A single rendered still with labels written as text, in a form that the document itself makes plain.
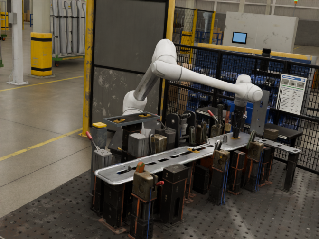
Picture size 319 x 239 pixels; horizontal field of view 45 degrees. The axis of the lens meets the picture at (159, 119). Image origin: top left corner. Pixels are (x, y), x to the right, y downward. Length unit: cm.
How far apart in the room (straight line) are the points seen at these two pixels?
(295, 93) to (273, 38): 625
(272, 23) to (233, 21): 92
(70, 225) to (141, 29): 331
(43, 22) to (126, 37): 516
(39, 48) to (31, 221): 807
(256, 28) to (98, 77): 498
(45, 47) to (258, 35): 517
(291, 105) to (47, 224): 200
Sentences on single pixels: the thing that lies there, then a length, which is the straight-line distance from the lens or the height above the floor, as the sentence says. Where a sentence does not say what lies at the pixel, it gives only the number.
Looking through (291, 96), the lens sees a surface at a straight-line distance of 314.
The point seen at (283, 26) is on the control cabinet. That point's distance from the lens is 929.
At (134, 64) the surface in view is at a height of 114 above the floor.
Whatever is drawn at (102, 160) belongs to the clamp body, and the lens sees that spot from 208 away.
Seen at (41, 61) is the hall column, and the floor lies 41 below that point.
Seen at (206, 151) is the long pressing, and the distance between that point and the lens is 245.
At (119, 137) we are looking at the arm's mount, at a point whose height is 83.
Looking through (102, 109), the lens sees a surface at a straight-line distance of 543.
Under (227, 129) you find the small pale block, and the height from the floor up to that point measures 103.
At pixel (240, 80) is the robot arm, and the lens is 265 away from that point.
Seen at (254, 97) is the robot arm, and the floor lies 135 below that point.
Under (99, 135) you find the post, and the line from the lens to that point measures 225.
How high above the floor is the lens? 182
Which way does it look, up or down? 16 degrees down
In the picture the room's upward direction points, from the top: 5 degrees clockwise
